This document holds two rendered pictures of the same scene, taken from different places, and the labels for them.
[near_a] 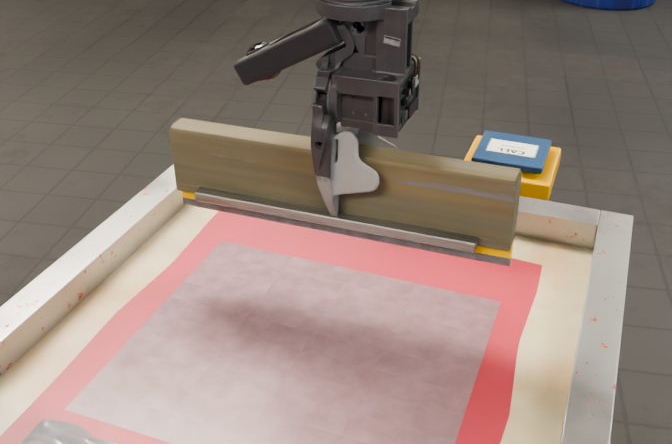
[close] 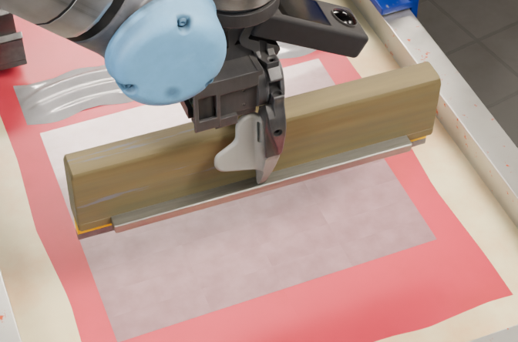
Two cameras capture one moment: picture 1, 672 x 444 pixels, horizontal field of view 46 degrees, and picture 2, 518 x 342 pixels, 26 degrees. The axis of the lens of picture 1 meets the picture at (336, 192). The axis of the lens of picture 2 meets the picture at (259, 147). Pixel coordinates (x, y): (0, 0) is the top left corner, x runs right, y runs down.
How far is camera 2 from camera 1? 1.36 m
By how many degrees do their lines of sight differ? 95
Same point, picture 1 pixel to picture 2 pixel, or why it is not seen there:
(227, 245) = (423, 237)
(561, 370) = (18, 296)
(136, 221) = (492, 163)
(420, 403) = not seen: hidden behind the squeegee
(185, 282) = (394, 179)
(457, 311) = (147, 303)
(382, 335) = (185, 236)
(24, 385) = (364, 53)
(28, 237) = not seen: outside the picture
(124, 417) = not seen: hidden behind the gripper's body
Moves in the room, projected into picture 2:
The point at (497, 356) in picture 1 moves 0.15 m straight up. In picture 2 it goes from (79, 276) to (59, 175)
